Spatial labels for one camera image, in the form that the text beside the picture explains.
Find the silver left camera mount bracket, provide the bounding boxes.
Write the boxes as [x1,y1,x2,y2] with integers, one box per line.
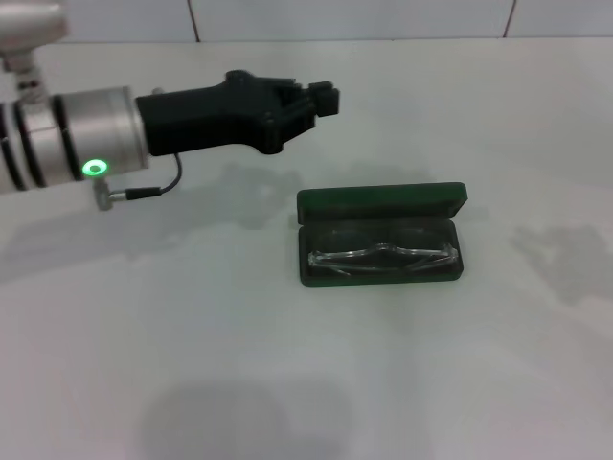
[0,47,55,105]

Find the green glasses case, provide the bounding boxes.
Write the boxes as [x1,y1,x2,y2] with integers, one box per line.
[295,180,469,288]

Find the clear white glasses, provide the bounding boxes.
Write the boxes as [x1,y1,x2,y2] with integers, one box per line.
[306,228,462,278]

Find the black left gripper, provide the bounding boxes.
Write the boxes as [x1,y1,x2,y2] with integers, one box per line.
[135,70,342,158]

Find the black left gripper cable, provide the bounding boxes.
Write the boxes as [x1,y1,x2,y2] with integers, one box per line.
[94,152,185,213]

